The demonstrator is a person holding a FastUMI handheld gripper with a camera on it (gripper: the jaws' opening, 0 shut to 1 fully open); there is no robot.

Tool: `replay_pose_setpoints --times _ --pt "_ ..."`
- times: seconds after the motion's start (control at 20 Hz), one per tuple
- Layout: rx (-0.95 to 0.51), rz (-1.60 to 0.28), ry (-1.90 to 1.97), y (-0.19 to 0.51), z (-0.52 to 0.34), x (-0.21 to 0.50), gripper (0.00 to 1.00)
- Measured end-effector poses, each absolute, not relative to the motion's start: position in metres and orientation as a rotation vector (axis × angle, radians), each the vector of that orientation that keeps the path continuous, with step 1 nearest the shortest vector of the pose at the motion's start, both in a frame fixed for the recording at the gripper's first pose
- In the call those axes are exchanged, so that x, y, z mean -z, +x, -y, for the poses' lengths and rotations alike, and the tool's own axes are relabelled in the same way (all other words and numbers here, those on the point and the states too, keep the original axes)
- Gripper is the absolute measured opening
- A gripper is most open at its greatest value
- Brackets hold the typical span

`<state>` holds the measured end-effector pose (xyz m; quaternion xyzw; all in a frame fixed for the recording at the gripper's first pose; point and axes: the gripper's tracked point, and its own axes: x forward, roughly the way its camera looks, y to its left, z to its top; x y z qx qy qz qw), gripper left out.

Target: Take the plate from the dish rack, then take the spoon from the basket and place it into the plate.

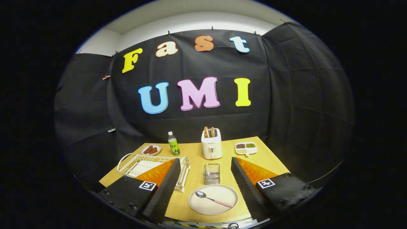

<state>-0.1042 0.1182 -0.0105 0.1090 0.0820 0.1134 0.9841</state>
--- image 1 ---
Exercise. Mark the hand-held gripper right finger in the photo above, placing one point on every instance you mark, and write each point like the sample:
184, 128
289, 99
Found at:
246, 190

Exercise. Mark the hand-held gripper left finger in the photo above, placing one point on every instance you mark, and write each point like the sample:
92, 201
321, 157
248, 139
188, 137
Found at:
163, 195

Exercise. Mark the beige round plate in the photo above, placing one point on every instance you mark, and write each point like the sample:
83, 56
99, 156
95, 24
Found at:
219, 192

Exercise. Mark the white divided dish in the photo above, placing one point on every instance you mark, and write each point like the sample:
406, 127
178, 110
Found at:
252, 151

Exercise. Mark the small plate with meat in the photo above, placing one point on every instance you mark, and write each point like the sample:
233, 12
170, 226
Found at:
158, 148

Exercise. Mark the pile of yellow soybeans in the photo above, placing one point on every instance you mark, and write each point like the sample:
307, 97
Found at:
241, 151

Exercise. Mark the pile of green beans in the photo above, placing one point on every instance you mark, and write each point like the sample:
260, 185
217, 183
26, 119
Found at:
250, 145

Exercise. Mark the red meat slice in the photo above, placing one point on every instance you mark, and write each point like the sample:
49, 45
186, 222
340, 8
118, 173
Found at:
154, 150
148, 149

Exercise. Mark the green label tea bottle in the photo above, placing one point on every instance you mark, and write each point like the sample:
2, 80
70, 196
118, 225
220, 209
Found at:
174, 148

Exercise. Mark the white toaster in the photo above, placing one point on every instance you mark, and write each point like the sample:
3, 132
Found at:
211, 149

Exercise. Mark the tall toast slice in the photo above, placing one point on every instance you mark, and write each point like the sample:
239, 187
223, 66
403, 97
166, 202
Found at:
206, 132

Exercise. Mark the black backdrop cloth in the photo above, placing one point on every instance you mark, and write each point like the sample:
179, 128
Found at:
286, 111

